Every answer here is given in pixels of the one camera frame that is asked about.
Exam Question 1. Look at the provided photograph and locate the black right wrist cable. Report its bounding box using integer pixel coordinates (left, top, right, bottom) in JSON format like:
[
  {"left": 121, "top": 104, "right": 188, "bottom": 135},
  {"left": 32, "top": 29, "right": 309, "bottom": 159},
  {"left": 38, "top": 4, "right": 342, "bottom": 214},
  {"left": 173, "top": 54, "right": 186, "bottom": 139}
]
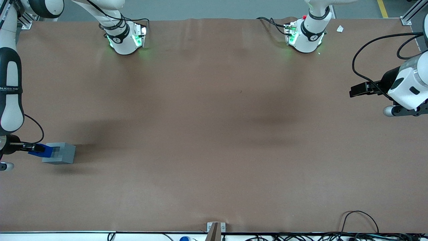
[{"left": 23, "top": 114, "right": 45, "bottom": 145}]

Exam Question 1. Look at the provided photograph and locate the black cable bundle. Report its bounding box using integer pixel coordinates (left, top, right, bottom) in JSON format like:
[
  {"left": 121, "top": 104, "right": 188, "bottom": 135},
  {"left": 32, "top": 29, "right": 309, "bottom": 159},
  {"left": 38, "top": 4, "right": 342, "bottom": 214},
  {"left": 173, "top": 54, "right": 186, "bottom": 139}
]
[{"left": 244, "top": 232, "right": 428, "bottom": 241}]

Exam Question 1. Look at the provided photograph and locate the short black cable loop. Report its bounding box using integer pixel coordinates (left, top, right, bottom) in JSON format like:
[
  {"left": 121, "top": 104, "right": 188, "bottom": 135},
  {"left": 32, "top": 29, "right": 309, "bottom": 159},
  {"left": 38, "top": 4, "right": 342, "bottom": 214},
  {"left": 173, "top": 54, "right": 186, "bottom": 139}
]
[{"left": 397, "top": 34, "right": 424, "bottom": 60}]

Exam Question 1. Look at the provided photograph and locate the aluminium frame profile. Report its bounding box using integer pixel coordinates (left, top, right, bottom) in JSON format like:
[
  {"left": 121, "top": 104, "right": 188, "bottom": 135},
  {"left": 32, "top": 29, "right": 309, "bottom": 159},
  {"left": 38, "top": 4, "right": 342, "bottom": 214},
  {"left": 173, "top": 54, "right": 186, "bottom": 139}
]
[
  {"left": 400, "top": 0, "right": 428, "bottom": 26},
  {"left": 16, "top": 12, "right": 33, "bottom": 30}
]

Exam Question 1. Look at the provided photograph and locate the gray square base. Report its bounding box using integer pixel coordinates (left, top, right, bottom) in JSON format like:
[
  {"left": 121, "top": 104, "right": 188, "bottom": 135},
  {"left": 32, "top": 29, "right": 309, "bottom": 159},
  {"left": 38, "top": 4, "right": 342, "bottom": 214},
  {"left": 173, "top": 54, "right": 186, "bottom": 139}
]
[{"left": 42, "top": 142, "right": 76, "bottom": 165}]

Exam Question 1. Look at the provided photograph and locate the black base cable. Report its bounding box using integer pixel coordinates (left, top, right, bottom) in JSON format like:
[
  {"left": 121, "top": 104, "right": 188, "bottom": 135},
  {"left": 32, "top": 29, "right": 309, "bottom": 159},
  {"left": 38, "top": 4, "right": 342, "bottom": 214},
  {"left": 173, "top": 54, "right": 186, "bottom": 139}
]
[
  {"left": 256, "top": 16, "right": 292, "bottom": 36},
  {"left": 119, "top": 10, "right": 150, "bottom": 34}
]

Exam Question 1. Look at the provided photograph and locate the blue block part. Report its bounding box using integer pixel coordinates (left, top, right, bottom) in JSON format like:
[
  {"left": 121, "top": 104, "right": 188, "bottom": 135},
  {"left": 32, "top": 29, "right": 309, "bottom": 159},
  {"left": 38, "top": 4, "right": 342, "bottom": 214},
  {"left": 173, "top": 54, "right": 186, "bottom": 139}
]
[{"left": 28, "top": 143, "right": 53, "bottom": 159}]

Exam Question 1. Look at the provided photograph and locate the long black left wrist cable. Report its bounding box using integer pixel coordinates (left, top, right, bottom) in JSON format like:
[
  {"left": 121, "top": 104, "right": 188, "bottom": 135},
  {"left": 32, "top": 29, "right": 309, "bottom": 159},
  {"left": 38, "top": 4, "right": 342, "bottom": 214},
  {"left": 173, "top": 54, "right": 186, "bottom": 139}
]
[{"left": 352, "top": 32, "right": 425, "bottom": 100}]

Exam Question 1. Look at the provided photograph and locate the black right base cable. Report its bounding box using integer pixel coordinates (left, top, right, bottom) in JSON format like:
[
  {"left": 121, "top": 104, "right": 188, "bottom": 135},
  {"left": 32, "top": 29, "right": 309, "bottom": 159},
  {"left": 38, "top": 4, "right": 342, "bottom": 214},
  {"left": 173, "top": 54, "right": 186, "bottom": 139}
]
[{"left": 119, "top": 10, "right": 150, "bottom": 34}]

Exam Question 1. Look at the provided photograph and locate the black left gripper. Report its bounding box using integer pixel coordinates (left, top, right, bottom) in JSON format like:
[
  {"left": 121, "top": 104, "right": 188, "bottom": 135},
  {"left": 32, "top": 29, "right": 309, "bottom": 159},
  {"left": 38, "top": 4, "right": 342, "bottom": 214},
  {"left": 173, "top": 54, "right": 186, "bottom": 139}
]
[{"left": 350, "top": 66, "right": 402, "bottom": 100}]

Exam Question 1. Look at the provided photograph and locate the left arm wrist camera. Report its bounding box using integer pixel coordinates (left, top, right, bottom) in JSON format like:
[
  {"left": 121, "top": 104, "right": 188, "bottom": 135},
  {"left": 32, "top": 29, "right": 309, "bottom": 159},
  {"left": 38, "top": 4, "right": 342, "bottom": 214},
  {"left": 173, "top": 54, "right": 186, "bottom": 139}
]
[{"left": 383, "top": 100, "right": 428, "bottom": 117}]

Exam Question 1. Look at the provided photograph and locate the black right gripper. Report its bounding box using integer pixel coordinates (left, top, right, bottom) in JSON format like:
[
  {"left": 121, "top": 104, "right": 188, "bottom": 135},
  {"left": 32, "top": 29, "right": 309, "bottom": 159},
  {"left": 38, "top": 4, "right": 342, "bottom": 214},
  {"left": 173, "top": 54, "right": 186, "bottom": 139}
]
[{"left": 2, "top": 134, "right": 46, "bottom": 155}]

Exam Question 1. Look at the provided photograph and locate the black cable arc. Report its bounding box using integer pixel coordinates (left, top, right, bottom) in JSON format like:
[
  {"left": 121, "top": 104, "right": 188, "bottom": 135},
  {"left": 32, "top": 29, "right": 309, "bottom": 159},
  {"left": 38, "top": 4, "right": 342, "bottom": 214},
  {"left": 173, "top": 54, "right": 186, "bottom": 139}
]
[{"left": 339, "top": 210, "right": 380, "bottom": 235}]

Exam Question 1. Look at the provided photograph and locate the black left base cable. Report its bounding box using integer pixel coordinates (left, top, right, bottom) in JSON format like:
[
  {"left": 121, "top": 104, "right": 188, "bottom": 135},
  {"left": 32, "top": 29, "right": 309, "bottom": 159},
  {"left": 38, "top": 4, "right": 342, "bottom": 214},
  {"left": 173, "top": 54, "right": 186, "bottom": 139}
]
[{"left": 256, "top": 16, "right": 292, "bottom": 36}]

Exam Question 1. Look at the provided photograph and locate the metal table bracket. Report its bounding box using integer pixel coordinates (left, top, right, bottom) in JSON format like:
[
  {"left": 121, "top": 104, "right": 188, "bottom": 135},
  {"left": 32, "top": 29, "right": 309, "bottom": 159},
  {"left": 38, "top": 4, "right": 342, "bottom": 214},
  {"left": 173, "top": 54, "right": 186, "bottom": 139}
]
[{"left": 207, "top": 222, "right": 226, "bottom": 233}]

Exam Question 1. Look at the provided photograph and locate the brown table mat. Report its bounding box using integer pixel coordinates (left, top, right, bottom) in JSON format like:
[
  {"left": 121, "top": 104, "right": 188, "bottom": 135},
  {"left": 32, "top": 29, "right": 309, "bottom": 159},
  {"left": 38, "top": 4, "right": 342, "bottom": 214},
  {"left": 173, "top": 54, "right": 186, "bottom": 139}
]
[{"left": 0, "top": 17, "right": 428, "bottom": 233}]

